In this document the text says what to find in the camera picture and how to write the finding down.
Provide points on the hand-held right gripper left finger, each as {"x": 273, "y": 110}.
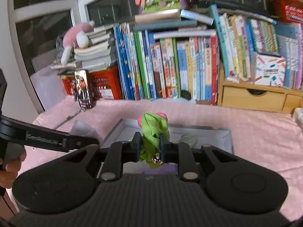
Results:
{"x": 136, "y": 146}

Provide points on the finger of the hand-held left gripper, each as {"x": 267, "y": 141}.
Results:
{"x": 59, "y": 141}

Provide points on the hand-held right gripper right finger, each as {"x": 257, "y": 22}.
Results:
{"x": 163, "y": 147}

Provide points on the green cloth with bell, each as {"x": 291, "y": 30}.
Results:
{"x": 151, "y": 130}

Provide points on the pink plush toy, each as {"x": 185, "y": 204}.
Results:
{"x": 162, "y": 115}

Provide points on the grey cardboard box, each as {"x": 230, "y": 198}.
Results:
{"x": 201, "y": 132}

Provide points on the person's left hand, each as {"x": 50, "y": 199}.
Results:
{"x": 9, "y": 177}

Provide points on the clear plastic bag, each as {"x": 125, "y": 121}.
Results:
{"x": 85, "y": 130}

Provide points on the translucent plastic storage box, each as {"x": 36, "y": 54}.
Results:
{"x": 47, "y": 92}

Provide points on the orange plastic crate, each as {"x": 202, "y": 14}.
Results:
{"x": 68, "y": 85}

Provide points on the smartphone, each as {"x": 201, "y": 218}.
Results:
{"x": 84, "y": 89}

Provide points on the red plastic crate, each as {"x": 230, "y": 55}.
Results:
{"x": 106, "y": 82}

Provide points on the row of upright picture books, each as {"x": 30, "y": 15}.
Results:
{"x": 165, "y": 71}

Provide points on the pink tablecloth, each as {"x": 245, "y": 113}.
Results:
{"x": 248, "y": 134}

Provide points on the stack of worn paperback books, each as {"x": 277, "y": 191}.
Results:
{"x": 94, "y": 52}

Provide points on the grey plush toy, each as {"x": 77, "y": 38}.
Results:
{"x": 60, "y": 43}

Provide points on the wooden drawer organizer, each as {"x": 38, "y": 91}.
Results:
{"x": 248, "y": 97}

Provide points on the pink and white plush bunny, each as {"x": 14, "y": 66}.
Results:
{"x": 73, "y": 37}

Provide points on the pile of flat-lying books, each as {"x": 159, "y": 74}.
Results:
{"x": 161, "y": 24}

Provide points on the white box with pencil print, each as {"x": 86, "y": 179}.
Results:
{"x": 269, "y": 69}

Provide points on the red mesh basket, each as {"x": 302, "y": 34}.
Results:
{"x": 288, "y": 9}

